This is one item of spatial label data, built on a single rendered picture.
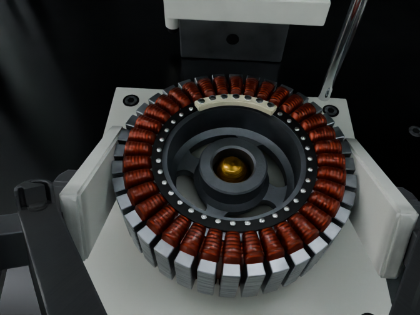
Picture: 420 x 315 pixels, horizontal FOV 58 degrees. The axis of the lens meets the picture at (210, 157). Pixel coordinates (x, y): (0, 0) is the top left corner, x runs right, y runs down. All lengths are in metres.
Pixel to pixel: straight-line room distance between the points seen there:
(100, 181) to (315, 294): 0.11
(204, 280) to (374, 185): 0.08
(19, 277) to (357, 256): 0.16
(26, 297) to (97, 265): 0.04
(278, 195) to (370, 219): 0.05
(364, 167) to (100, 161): 0.11
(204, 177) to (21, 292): 0.10
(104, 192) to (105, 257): 0.04
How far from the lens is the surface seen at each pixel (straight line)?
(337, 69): 0.24
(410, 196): 0.18
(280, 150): 0.20
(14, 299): 0.21
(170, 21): 0.29
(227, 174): 0.18
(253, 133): 0.21
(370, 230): 0.17
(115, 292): 0.19
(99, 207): 0.16
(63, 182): 0.17
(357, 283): 0.20
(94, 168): 0.16
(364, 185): 0.17
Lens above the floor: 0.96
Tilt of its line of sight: 55 degrees down
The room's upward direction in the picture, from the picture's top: 2 degrees clockwise
